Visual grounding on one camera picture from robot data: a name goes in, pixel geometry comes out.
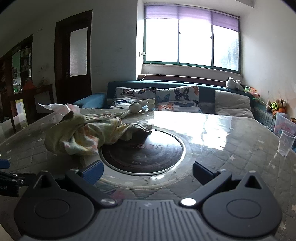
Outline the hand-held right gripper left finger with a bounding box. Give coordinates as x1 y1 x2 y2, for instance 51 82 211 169
34 160 117 207

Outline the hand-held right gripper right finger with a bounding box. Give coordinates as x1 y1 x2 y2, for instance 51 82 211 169
180 161 269 207

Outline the patterned children's shirt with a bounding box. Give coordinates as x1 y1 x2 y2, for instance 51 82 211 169
44 111 152 156

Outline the round black built-in cooktop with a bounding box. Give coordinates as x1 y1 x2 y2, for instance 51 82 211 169
99 128 186 175

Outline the tissue pack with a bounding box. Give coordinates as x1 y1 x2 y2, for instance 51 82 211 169
38 103 81 123

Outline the blue sofa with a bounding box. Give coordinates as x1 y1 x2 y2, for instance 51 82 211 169
73 80 278 131

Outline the grey pillow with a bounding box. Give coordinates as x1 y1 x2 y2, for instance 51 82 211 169
215 90 255 119

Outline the white stuffed bunny toy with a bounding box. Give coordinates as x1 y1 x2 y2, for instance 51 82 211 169
114 98 156 117

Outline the wooden side table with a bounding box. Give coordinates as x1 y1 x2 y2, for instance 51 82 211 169
23 84 55 121

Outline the clear plastic cup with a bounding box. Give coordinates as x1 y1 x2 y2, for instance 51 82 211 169
277 130 296 156

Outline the brown wooden ledge board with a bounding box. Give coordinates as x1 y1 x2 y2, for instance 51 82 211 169
137 74 232 87

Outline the white plush toy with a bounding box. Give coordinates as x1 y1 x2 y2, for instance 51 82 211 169
225 77 244 91

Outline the dark wooden shelf cabinet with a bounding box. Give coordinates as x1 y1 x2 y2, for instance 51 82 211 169
0 34 34 130

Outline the colourful plush toy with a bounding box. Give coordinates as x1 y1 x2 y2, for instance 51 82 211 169
244 86 260 98

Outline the clear plastic storage box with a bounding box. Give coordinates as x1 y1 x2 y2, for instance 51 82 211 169
274 112 296 153

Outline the dark wooden door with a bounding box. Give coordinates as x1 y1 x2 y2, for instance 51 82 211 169
54 10 93 105

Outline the green framed window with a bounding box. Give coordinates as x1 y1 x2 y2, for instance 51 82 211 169
143 3 241 72

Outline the purple roller blind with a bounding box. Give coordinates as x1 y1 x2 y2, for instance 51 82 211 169
144 5 240 32

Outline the white charger cable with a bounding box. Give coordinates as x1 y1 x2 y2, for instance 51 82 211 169
139 51 151 82

